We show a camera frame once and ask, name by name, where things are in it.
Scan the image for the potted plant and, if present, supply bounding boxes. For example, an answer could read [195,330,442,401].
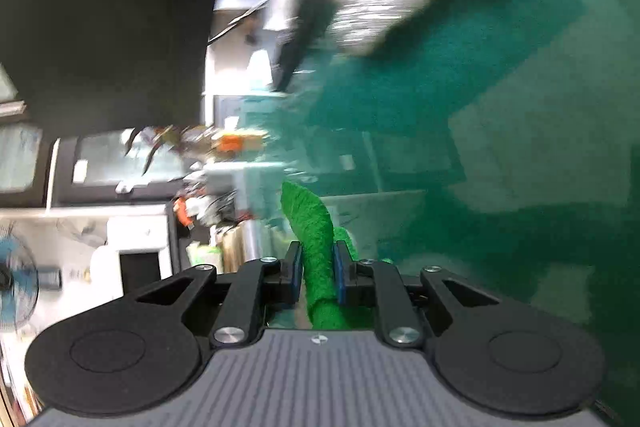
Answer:
[122,124,213,175]

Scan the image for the black monitor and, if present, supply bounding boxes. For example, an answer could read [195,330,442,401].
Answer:
[0,0,236,138]

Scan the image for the stack of books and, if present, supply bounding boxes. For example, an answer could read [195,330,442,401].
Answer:
[217,222,263,273]

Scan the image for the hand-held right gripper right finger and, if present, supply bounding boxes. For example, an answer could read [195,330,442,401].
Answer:
[332,241,501,348]

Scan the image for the white cabinet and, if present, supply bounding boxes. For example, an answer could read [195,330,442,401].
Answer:
[92,214,170,305]

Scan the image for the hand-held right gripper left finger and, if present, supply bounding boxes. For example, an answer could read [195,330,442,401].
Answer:
[135,241,303,348]

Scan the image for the blue fan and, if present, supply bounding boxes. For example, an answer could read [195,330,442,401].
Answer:
[0,234,40,333]

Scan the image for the green cloth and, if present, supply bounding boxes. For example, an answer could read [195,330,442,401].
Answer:
[280,181,381,332]

